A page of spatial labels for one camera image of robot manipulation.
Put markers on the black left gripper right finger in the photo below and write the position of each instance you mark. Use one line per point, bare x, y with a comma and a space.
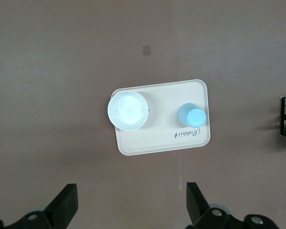
196, 205

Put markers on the light blue cup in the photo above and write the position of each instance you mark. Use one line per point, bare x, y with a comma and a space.
193, 115

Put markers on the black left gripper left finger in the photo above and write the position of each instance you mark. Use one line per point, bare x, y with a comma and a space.
64, 205

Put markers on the white bowl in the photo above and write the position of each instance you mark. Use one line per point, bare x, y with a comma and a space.
128, 110

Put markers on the beige tray with Rabbit print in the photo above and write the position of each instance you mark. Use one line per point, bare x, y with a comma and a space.
162, 136

